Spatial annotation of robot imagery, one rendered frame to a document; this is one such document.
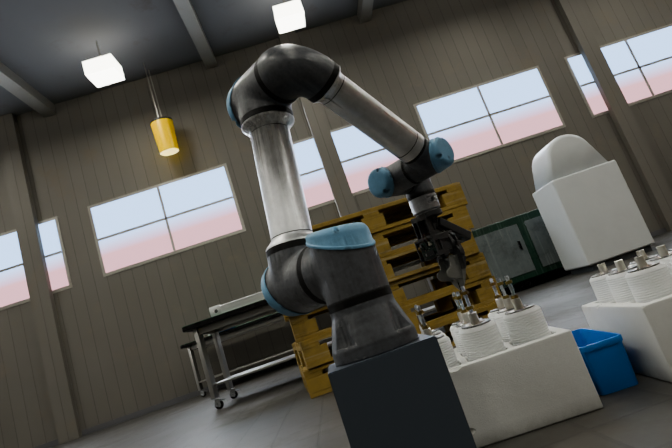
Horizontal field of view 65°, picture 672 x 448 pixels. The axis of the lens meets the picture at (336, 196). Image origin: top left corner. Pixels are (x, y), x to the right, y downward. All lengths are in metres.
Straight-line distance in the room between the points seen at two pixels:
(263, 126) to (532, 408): 0.87
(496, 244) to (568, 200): 1.08
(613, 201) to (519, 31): 4.91
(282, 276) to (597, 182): 5.62
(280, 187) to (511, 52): 9.38
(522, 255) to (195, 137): 5.60
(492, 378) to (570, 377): 0.17
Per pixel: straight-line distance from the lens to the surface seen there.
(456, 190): 3.66
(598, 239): 6.31
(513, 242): 6.89
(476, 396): 1.35
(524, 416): 1.38
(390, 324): 0.89
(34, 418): 9.79
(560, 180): 6.29
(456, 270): 1.38
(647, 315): 1.43
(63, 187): 9.93
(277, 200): 1.06
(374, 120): 1.15
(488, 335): 1.37
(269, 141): 1.11
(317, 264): 0.93
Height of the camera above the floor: 0.37
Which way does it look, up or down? 13 degrees up
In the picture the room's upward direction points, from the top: 19 degrees counter-clockwise
